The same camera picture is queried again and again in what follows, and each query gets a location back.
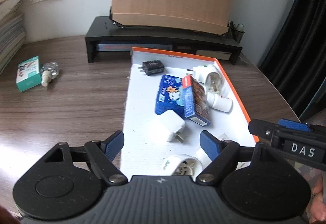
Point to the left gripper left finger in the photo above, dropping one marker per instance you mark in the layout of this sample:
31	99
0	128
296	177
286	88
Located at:
101	155

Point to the beige booklet under riser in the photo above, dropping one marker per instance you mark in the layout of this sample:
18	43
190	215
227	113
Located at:
214	54

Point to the person's right hand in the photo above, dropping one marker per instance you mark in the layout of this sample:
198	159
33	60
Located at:
318	207

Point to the book under riser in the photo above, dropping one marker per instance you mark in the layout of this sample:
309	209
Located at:
128	46

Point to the stack of books and papers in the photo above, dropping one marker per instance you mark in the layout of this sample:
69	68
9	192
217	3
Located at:
12	30

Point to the orange white box lid tray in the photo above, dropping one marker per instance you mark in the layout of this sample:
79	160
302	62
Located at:
144	151

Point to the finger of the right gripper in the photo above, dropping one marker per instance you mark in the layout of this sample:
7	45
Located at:
294	125

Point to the small white pill bottle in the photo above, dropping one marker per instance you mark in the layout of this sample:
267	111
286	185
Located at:
219	102

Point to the clear refill bottle white cap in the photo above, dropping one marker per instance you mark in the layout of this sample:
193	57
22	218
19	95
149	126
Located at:
49	71

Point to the black mesh pen holder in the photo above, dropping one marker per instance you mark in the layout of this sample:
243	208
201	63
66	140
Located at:
236	31

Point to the green bandage box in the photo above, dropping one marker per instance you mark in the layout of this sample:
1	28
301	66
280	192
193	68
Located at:
28	74

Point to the white mosquito heater with bottle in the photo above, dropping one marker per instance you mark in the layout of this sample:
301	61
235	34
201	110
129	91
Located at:
208	75

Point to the red blue playing card box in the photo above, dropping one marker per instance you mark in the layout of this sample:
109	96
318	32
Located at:
196	107

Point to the black curtain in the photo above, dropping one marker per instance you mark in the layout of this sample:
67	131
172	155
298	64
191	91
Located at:
295	64

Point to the black charger plug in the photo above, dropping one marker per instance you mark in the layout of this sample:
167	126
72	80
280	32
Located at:
152	67

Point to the white square charger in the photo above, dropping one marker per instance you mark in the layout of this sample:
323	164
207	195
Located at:
171	126

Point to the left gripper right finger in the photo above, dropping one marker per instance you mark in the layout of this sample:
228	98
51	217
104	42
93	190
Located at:
223	155

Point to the black monitor riser shelf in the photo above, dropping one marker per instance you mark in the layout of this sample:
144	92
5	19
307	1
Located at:
106	31

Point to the blue floss pick box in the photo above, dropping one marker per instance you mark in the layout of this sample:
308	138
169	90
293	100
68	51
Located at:
170	96

